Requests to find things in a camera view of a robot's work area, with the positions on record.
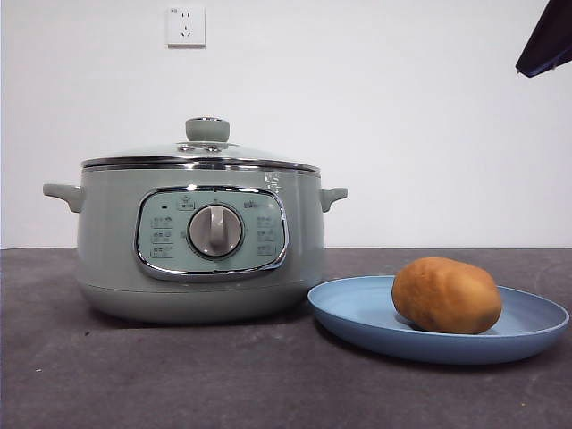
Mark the blue round plate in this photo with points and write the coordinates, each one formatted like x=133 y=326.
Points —
x=357 y=308

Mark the pale green electric steamer pot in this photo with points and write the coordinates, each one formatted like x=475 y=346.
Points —
x=111 y=250

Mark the white wall socket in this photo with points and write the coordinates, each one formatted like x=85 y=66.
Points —
x=187 y=27

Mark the brown potato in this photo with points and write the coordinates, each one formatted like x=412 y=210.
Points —
x=447 y=295

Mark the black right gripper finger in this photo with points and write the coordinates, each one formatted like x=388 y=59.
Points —
x=552 y=40

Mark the glass lid with green knob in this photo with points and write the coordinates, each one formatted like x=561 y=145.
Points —
x=207 y=130

